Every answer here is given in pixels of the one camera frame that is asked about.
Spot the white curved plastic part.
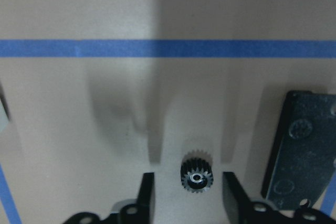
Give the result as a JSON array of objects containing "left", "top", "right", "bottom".
[{"left": 1, "top": 83, "right": 11, "bottom": 132}]

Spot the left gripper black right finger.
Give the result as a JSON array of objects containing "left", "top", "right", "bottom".
[{"left": 222, "top": 172, "right": 252, "bottom": 223}]

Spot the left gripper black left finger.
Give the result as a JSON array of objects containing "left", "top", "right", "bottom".
[{"left": 136, "top": 172, "right": 155, "bottom": 223}]

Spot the black bearing gear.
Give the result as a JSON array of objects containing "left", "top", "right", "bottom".
[{"left": 180, "top": 157, "right": 214, "bottom": 193}]

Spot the dark grey brake pad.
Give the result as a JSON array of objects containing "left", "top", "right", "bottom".
[{"left": 261, "top": 91, "right": 335, "bottom": 210}]

